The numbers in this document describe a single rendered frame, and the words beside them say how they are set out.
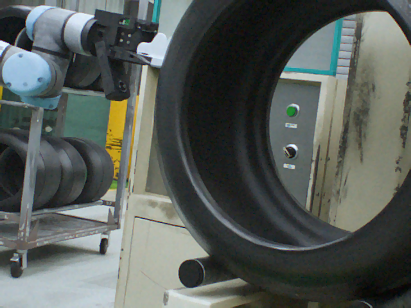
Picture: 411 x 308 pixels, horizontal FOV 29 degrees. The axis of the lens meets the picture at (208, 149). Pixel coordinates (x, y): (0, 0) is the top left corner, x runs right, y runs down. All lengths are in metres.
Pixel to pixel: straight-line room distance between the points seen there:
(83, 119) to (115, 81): 10.56
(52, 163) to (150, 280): 2.91
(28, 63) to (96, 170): 4.24
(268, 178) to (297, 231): 0.11
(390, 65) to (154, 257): 0.93
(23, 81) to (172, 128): 0.30
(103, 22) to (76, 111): 10.61
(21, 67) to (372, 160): 0.65
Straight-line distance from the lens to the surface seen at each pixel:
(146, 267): 2.16
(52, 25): 1.54
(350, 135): 1.51
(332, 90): 1.92
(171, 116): 1.25
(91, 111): 11.95
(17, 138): 4.97
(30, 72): 1.40
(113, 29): 1.45
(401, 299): 1.23
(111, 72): 1.46
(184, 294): 1.27
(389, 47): 1.50
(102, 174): 5.65
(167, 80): 1.27
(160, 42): 1.40
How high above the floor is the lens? 1.16
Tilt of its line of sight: 3 degrees down
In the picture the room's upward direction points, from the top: 7 degrees clockwise
